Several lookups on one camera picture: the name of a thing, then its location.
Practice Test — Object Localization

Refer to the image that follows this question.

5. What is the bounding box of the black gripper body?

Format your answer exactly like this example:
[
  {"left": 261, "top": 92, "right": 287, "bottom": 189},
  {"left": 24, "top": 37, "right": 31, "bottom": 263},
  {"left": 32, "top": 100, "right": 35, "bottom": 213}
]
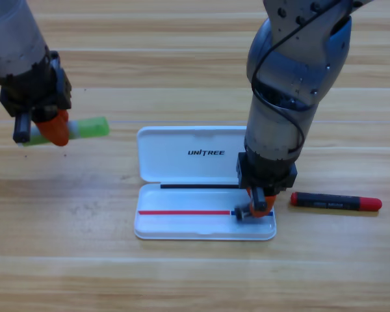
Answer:
[
  {"left": 235, "top": 151, "right": 298, "bottom": 212},
  {"left": 0, "top": 51, "right": 73, "bottom": 144}
]

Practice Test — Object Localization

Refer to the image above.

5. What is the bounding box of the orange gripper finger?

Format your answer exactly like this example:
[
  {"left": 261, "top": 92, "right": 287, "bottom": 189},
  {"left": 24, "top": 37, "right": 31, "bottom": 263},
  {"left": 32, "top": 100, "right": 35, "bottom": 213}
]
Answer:
[
  {"left": 248, "top": 194, "right": 276, "bottom": 218},
  {"left": 37, "top": 109, "right": 70, "bottom": 147}
]

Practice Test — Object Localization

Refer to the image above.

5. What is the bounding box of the small black eraser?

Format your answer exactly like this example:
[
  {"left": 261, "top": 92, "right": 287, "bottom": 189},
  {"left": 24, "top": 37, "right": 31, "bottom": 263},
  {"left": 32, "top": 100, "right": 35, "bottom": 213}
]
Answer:
[{"left": 233, "top": 205, "right": 253, "bottom": 222}]

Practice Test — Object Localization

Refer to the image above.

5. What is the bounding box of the green highlighter pen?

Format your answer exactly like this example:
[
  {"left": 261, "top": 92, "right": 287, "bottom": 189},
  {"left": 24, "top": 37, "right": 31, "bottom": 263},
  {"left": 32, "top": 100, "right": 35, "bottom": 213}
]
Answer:
[{"left": 18, "top": 116, "right": 111, "bottom": 148}]

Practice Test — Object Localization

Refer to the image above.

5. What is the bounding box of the red and black marker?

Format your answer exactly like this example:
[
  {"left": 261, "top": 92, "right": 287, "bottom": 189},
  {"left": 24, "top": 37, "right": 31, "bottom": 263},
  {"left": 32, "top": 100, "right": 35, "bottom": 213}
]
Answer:
[{"left": 290, "top": 191, "right": 384, "bottom": 212}]

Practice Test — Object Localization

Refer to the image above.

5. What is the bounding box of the white Unitree pencil case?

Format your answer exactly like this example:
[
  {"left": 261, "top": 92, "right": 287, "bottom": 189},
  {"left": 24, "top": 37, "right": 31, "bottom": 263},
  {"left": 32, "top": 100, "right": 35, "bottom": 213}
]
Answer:
[{"left": 133, "top": 125, "right": 277, "bottom": 242}]

